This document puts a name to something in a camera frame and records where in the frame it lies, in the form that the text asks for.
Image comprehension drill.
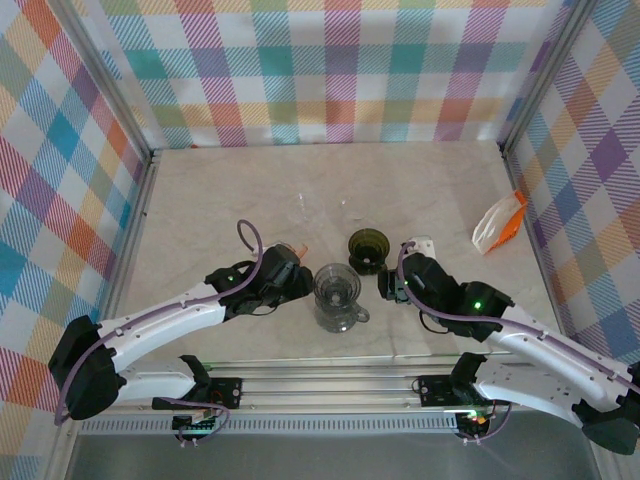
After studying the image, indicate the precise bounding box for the smoky grey coffee dripper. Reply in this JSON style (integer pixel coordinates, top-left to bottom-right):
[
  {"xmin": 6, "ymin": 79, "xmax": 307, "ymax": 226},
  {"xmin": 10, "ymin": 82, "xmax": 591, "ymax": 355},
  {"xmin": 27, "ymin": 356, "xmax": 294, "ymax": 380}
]
[{"xmin": 313, "ymin": 263, "xmax": 362, "ymax": 312}]

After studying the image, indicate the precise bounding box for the olive green coffee dripper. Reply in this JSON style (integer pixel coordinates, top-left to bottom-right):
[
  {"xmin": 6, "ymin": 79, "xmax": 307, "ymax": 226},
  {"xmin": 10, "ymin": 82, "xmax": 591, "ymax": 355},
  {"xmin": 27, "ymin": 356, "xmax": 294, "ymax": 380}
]
[{"xmin": 346, "ymin": 227, "xmax": 391, "ymax": 276}]

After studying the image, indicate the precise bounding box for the smoky grey glass mug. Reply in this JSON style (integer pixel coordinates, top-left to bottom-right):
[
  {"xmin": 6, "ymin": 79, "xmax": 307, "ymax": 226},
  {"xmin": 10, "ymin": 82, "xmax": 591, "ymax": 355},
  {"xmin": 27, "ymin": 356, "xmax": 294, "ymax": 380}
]
[{"xmin": 313, "ymin": 299, "xmax": 372, "ymax": 335}]

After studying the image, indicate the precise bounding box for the clear glass cup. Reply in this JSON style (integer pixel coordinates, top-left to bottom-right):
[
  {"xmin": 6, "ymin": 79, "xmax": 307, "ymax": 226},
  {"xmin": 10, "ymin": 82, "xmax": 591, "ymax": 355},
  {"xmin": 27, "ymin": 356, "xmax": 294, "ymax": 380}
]
[{"xmin": 289, "ymin": 192, "xmax": 325, "ymax": 237}]

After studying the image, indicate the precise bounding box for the orange white filter packet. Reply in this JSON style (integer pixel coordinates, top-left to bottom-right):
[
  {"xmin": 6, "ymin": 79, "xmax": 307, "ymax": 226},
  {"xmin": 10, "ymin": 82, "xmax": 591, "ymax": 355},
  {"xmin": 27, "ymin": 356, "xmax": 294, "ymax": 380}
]
[{"xmin": 472, "ymin": 190, "xmax": 528, "ymax": 256}]

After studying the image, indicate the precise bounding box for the right controller circuit board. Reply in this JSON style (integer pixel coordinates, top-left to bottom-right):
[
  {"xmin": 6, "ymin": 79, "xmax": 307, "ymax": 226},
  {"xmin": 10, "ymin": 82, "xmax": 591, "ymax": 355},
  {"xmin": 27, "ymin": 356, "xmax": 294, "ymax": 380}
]
[{"xmin": 455, "ymin": 408, "xmax": 495, "ymax": 432}]

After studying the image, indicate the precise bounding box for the controller circuit board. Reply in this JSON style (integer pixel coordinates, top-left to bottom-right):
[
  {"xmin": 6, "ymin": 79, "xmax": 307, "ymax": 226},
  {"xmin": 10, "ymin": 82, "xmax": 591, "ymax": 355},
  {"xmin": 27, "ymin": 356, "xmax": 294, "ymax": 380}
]
[
  {"xmin": 171, "ymin": 410, "xmax": 224, "ymax": 435},
  {"xmin": 455, "ymin": 408, "xmax": 495, "ymax": 432}
]

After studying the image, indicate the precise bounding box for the left controller circuit board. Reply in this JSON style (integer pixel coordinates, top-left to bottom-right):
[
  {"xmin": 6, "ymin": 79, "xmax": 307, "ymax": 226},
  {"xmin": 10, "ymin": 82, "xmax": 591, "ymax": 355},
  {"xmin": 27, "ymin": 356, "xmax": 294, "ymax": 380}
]
[{"xmin": 171, "ymin": 410, "xmax": 224, "ymax": 435}]

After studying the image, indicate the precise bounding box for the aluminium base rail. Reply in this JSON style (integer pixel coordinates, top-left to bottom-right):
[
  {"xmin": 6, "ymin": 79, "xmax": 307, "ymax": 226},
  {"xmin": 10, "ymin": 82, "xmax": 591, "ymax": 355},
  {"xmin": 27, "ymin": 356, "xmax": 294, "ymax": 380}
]
[{"xmin": 104, "ymin": 362, "xmax": 591, "ymax": 417}]

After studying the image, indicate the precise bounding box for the grey slotted cable duct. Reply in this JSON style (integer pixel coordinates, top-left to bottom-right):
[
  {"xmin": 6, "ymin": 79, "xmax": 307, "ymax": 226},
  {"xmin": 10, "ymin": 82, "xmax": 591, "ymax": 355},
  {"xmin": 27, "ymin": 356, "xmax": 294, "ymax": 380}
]
[{"xmin": 79, "ymin": 417, "xmax": 461, "ymax": 436}]

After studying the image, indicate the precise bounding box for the aluminium side rail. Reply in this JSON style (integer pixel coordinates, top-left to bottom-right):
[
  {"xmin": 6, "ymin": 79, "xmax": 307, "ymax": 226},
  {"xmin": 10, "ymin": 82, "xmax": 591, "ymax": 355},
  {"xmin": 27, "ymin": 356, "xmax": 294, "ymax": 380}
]
[{"xmin": 102, "ymin": 148, "xmax": 164, "ymax": 324}]

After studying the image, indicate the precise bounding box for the aluminium frame post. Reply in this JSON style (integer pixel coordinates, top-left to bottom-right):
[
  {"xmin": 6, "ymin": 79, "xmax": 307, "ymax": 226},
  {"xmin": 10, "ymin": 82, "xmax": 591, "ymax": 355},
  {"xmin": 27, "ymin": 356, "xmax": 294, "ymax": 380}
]
[
  {"xmin": 49, "ymin": 0, "xmax": 156, "ymax": 161},
  {"xmin": 499, "ymin": 0, "xmax": 596, "ymax": 156}
]

